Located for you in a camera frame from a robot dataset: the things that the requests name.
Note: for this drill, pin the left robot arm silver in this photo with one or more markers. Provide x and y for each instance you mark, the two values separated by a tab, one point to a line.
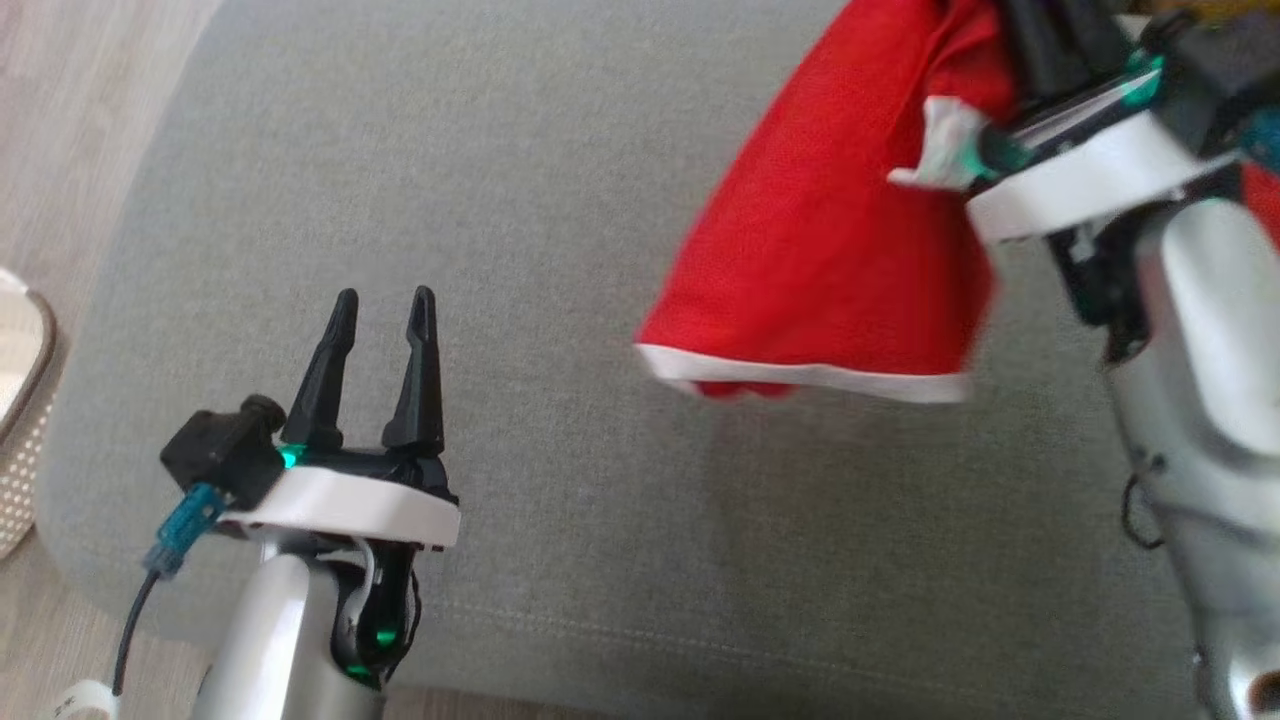
280	640

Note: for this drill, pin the red and white basketball jersey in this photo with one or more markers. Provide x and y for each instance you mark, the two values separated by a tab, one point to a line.
830	250

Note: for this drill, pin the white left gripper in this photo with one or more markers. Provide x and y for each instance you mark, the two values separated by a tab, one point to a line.
350	505

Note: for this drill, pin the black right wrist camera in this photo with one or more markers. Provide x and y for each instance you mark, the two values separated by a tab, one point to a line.
1210	70

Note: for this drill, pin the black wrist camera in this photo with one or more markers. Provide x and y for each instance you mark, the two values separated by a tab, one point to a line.
225	450
1210	70

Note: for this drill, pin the white perforated laundry basket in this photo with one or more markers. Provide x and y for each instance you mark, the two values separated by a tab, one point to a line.
20	420

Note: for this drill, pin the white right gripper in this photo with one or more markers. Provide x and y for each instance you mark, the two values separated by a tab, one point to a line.
1080	185

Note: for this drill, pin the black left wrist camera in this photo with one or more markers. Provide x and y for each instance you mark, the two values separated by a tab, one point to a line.
225	450

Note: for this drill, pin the grey sofa cushion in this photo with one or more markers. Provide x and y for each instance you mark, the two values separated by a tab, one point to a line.
600	300

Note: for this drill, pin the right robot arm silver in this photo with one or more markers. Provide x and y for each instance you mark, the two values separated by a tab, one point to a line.
1200	400

